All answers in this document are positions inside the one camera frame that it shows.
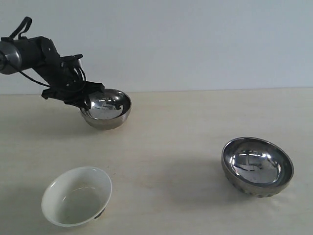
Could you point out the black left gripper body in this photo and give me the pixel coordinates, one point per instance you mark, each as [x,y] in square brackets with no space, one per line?
[53,70]

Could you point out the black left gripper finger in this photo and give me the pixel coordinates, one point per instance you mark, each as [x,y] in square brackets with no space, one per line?
[92,87]
[78,99]

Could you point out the smooth steel bowl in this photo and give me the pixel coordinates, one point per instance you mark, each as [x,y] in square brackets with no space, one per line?
[109,109]

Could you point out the white ceramic bowl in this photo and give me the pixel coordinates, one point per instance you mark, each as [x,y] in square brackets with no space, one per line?
[77,197]

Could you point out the dimpled steel bowl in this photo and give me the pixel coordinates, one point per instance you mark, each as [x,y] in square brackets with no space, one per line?
[256,167]

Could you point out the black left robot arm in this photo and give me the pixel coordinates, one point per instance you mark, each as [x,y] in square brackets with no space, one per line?
[19,55]

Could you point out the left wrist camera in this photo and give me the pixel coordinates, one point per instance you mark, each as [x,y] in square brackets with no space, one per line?
[72,61]

